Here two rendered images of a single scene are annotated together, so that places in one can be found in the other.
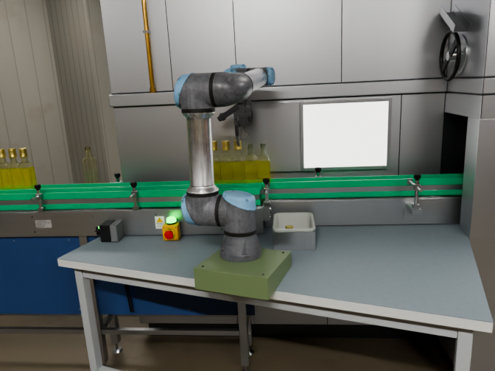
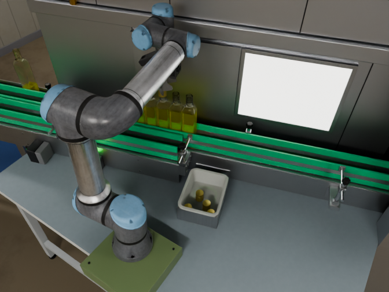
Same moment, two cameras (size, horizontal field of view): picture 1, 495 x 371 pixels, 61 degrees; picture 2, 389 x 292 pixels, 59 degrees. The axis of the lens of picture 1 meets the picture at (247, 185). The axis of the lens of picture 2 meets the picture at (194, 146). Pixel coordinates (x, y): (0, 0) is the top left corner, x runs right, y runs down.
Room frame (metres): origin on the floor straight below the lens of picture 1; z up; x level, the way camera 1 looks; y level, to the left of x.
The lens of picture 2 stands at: (0.81, -0.30, 2.00)
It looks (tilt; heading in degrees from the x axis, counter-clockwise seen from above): 45 degrees down; 10
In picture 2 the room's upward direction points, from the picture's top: 1 degrees clockwise
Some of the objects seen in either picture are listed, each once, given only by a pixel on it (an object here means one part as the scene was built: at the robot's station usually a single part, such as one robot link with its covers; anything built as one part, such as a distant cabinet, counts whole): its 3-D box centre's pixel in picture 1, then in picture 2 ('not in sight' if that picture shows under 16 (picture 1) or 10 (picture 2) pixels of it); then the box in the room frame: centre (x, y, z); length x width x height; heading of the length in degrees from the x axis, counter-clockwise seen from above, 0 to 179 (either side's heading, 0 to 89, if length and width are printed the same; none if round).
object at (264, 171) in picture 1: (264, 176); (189, 124); (1.93, -0.08, 0.99); 0.06 x 0.06 x 0.21; 86
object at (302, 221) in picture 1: (293, 230); (203, 196); (1.69, -0.19, 0.80); 0.22 x 0.17 x 0.09; 174
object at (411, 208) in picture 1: (414, 198); (337, 192); (1.74, -0.72, 0.90); 0.17 x 0.05 x 0.23; 174
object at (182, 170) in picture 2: (267, 210); (185, 163); (1.82, -0.08, 0.85); 0.09 x 0.04 x 0.07; 174
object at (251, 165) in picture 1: (252, 176); (176, 121); (1.93, -0.02, 0.99); 0.06 x 0.06 x 0.21; 86
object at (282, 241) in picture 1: (293, 229); (205, 192); (1.72, -0.19, 0.79); 0.27 x 0.17 x 0.08; 174
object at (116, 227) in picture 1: (111, 231); (40, 152); (1.81, 0.63, 0.79); 0.08 x 0.08 x 0.08; 84
